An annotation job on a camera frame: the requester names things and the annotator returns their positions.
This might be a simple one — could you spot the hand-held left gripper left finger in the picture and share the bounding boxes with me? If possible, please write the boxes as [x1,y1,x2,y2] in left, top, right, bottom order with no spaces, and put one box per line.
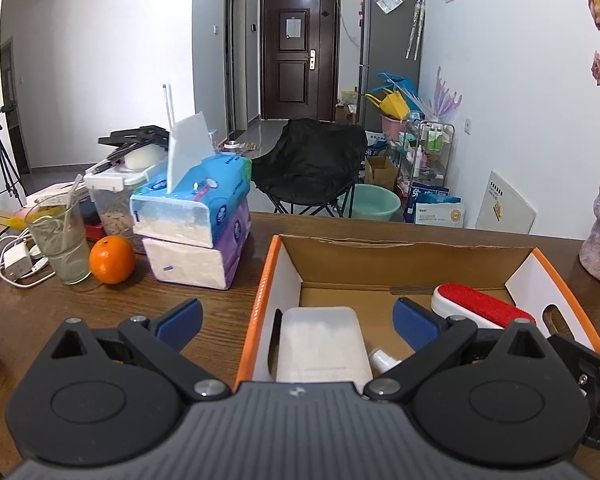
[45,297,233,403]

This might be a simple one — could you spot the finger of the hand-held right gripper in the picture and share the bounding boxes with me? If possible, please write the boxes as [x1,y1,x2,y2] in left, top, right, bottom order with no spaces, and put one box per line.
[547,332,600,453]

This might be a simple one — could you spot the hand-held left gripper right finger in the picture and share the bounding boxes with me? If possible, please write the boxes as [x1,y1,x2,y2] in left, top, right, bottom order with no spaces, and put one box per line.
[362,297,551,403]

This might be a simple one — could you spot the white spray bottle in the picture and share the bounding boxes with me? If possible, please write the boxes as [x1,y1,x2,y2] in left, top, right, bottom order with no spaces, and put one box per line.
[369,347,403,375]

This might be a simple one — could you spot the red cardboard box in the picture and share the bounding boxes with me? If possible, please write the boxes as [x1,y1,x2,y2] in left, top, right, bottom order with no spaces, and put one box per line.
[234,234,600,395]

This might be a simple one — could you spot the red and white lint brush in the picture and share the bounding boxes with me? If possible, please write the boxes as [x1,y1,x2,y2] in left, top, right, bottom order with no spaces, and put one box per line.
[430,283,537,331]

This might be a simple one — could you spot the white plastic container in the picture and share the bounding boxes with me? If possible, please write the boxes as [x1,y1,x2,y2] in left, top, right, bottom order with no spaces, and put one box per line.
[272,306,374,385]

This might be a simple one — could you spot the purple tissue pack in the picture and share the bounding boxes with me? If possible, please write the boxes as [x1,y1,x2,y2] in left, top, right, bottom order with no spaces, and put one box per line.
[142,197,253,291]

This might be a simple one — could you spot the orange fruit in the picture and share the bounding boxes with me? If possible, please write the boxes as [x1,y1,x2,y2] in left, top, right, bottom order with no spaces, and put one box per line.
[89,235,137,285]

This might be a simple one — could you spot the blue and white carton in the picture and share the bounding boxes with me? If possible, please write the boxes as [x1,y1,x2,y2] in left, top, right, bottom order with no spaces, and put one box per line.
[404,187,466,228]

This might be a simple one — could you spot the green basin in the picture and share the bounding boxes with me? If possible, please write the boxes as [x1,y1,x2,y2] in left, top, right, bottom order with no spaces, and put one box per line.
[337,183,402,221]

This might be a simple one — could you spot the clear food container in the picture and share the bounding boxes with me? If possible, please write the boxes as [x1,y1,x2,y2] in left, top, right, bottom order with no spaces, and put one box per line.
[84,160,153,256]

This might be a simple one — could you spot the glass cup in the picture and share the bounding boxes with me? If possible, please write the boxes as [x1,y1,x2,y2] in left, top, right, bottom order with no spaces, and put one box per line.
[25,195,92,285]

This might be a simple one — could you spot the blue tissue pack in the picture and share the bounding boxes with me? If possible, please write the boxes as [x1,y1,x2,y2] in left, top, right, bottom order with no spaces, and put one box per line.
[130,112,253,250]

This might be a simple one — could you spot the metal storage rack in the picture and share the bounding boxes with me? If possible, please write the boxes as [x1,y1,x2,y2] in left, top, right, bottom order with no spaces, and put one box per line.
[397,120,456,196]

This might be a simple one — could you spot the white leaning board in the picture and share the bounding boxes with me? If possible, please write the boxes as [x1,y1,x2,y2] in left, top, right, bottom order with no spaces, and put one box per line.
[475,170,537,236]

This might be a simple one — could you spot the brown cardboard carton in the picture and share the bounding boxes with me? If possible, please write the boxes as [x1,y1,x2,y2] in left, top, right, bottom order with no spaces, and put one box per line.
[364,156,400,191]

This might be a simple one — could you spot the clear drinking straw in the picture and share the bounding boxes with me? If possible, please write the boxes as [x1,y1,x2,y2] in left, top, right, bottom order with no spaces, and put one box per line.
[55,174,83,266]

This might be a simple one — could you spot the white charger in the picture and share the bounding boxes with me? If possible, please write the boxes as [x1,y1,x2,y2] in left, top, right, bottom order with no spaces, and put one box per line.
[2,245,37,281]

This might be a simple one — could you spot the pale pink flat box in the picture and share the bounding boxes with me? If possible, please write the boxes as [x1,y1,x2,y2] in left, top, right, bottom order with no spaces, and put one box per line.
[25,182,88,208]

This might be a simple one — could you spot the black folding chair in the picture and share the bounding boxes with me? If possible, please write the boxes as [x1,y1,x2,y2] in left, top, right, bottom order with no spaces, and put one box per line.
[251,118,368,218]

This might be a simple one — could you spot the pink bucket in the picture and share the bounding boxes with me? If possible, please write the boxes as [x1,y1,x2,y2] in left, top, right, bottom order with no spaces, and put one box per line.
[380,112,411,143]

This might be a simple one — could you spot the white thin rod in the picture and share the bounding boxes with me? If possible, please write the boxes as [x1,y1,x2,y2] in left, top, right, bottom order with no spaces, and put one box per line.
[162,83,175,136]

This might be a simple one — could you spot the yellow hangers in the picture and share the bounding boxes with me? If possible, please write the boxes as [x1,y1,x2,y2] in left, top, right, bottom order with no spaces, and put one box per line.
[365,87,411,118]

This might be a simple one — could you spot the purple hangers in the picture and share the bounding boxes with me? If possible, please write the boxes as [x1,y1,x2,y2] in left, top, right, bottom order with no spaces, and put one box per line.
[427,66,463,123]

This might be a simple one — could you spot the blue hangers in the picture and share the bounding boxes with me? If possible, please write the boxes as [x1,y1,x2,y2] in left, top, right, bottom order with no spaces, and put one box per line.
[377,72,421,111]

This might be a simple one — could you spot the black tripod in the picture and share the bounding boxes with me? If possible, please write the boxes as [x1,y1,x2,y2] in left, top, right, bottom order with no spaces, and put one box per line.
[0,102,26,208]

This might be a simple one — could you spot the dark brown door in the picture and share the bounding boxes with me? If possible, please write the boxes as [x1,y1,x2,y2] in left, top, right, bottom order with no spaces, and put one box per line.
[259,0,342,122]

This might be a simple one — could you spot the grey refrigerator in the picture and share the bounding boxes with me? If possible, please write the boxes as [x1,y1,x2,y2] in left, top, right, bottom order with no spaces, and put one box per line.
[357,0,426,128]

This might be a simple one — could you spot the white folded umbrella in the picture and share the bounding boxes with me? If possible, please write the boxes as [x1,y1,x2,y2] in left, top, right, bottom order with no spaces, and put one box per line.
[405,0,426,61]

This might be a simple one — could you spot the white cable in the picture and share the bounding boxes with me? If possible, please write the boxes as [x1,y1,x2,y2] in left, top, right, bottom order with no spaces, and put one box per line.
[0,232,56,288]

